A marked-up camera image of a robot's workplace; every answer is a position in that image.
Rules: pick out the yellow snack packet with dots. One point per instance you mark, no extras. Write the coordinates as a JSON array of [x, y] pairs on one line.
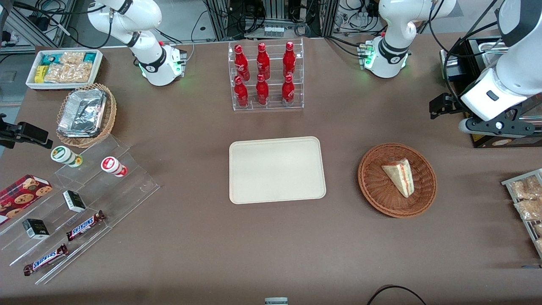
[[40, 74]]

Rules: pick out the white rectangular snack bin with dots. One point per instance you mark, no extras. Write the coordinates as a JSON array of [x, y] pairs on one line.
[[31, 80]]

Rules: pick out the teal snack packet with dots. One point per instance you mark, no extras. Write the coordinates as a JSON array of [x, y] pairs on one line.
[[50, 59], [90, 57]]

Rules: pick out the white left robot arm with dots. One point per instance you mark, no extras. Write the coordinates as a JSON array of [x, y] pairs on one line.
[[394, 25]]

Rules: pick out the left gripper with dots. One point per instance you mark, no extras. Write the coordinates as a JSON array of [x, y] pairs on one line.
[[453, 107]]

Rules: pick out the aluminium equipment rack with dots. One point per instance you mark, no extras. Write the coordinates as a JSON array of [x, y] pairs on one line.
[[275, 17]]

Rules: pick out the black camera clamp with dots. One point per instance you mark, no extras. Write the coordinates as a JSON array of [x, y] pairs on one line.
[[29, 132]]

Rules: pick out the red cookie box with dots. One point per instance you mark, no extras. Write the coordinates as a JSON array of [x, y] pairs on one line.
[[21, 195]]

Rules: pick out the clear acrylic step stand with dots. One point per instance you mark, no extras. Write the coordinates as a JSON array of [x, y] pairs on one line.
[[127, 190]]

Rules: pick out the small grey white device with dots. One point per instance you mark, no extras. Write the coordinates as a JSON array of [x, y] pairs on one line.
[[276, 301]]

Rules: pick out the brown snickers bar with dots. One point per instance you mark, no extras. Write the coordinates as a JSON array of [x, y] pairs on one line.
[[84, 225], [45, 259]]

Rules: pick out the red lid yogurt cup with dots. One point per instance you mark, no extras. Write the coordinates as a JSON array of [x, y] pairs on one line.
[[112, 165]]

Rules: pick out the large brown wicker basket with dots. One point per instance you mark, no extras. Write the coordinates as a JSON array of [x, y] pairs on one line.
[[381, 190]]

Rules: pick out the small blue object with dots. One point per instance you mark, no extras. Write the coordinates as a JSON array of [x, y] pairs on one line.
[[532, 266]]

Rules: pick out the small tan wicker basket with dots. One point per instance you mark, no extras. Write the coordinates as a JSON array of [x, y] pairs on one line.
[[111, 114]]

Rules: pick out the steel food pan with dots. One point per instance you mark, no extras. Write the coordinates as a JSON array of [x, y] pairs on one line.
[[491, 45]]

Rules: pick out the triangular sandwich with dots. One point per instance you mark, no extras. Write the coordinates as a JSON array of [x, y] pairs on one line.
[[402, 174]]

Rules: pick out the red cola bottle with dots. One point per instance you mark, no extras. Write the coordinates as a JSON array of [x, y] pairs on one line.
[[263, 61], [241, 63], [262, 91], [288, 91], [241, 93], [289, 59]]

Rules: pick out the small black white box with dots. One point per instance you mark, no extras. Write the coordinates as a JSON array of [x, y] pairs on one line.
[[74, 201], [36, 228]]

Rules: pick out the grey wrist camera black mount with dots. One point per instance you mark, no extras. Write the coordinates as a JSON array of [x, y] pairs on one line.
[[487, 126]]

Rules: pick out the black hot food appliance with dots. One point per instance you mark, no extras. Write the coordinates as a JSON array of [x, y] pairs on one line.
[[487, 142]]

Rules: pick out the silver foil container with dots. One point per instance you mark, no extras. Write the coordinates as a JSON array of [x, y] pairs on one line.
[[82, 112]]

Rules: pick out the clear acrylic bottle rack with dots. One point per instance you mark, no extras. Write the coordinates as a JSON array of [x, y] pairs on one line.
[[275, 103]]

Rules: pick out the clear bag of crackers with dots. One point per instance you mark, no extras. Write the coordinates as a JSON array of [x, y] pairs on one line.
[[529, 209], [538, 229], [525, 188]]

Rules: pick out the beige plastic tray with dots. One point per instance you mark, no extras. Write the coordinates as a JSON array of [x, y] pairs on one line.
[[277, 169]]

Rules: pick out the tray of packaged snacks right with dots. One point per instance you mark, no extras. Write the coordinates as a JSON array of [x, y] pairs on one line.
[[508, 183]]

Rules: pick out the small clear nut bag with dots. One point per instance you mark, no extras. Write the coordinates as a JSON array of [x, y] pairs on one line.
[[72, 57]]

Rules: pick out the large clear nut bag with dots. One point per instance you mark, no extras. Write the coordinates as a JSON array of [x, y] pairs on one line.
[[67, 73]]

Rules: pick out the green lid yogurt cup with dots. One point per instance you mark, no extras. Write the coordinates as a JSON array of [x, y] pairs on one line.
[[63, 155]]

